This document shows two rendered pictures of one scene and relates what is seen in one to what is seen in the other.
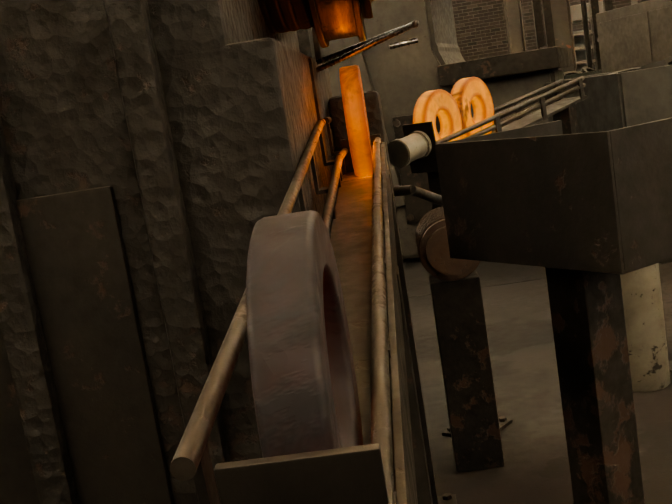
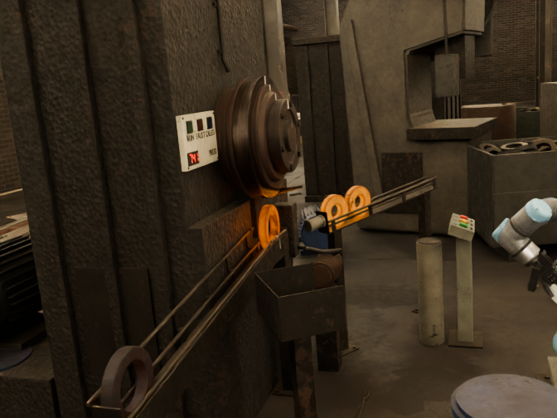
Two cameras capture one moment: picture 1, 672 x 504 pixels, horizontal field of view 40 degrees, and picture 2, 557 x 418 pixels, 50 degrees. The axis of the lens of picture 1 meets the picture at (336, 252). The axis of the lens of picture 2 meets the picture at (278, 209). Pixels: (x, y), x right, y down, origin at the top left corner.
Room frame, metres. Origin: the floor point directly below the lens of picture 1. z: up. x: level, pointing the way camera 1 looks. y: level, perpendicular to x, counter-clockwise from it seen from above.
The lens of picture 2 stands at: (-0.72, -0.68, 1.32)
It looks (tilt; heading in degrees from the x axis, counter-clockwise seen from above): 12 degrees down; 14
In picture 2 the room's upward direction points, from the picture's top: 5 degrees counter-clockwise
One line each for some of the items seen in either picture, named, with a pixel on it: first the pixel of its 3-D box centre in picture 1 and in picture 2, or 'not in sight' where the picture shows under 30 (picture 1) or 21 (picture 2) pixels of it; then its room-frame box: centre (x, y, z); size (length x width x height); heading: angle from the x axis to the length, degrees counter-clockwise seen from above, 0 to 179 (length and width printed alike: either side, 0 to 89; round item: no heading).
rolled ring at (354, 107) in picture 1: (357, 121); (269, 227); (1.56, -0.07, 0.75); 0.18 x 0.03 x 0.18; 176
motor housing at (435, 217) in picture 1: (460, 336); (328, 310); (1.88, -0.23, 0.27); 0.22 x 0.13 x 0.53; 175
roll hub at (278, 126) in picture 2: not in sight; (285, 136); (1.55, -0.17, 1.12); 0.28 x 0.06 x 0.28; 175
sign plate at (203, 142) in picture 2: not in sight; (198, 139); (1.23, 0.06, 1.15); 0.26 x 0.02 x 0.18; 175
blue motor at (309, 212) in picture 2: not in sight; (316, 227); (3.84, 0.16, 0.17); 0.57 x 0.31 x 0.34; 15
